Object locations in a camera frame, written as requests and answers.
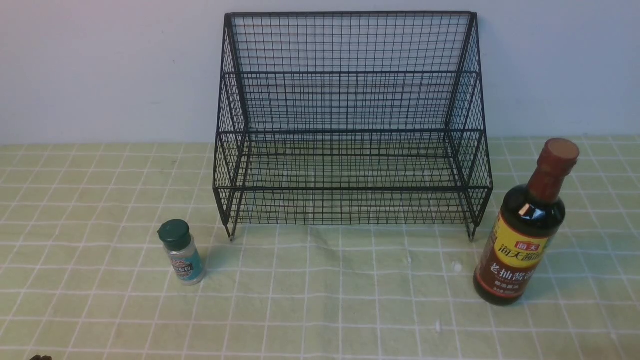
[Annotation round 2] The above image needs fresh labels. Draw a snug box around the small green-capped seasoning bottle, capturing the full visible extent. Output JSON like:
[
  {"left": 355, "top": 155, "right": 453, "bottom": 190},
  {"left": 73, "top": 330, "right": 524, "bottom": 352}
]
[{"left": 157, "top": 219, "right": 205, "bottom": 285}]

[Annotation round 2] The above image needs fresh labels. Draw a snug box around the dark soy sauce bottle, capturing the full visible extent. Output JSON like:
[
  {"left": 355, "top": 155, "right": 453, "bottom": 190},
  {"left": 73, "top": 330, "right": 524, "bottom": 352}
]
[{"left": 472, "top": 137, "right": 580, "bottom": 306}]

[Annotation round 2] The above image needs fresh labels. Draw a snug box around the green checkered tablecloth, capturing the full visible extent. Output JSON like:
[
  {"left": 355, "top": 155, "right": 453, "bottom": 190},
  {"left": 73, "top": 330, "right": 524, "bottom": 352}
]
[{"left": 0, "top": 136, "right": 640, "bottom": 360}]

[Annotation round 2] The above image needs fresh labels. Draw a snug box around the black wire mesh rack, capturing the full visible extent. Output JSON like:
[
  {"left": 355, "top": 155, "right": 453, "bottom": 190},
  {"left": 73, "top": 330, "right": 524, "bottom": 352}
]
[{"left": 212, "top": 10, "right": 494, "bottom": 240}]

